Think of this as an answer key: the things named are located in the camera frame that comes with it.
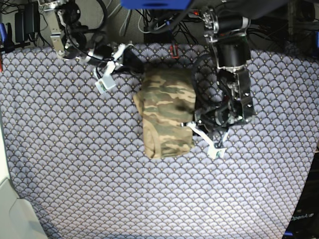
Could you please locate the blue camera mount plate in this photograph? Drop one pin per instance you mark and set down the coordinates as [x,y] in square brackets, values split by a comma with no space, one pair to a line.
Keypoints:
[155,4]

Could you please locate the camouflage T-shirt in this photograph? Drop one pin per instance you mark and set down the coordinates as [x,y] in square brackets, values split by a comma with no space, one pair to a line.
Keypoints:
[165,100]

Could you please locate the white plastic bin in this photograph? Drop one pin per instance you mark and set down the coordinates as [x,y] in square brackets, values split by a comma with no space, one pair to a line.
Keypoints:
[17,216]

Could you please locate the black power strip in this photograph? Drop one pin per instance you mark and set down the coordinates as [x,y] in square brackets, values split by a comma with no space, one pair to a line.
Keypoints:
[195,13]

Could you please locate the image-left robot arm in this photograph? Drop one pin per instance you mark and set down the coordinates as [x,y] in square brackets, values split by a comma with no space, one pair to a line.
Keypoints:
[71,39]

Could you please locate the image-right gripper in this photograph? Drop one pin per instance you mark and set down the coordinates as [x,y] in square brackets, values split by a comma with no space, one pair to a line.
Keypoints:
[214,119]

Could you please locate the red black table clamp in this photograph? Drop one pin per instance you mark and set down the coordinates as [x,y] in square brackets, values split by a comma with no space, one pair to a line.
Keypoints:
[174,51]

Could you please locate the black OpenArm box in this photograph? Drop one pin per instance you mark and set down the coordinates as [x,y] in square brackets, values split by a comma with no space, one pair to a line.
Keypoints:
[304,223]

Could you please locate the image-right robot arm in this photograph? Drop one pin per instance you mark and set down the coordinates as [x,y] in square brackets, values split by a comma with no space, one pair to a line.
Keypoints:
[225,32]

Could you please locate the blue fan-pattern table cloth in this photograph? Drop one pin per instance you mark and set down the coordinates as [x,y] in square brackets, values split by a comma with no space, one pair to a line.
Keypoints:
[78,156]

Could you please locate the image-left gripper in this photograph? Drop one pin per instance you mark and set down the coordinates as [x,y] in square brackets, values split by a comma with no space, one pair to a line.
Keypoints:
[113,58]

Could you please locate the black power adapter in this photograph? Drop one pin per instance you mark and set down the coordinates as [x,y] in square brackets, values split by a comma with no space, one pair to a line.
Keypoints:
[27,23]

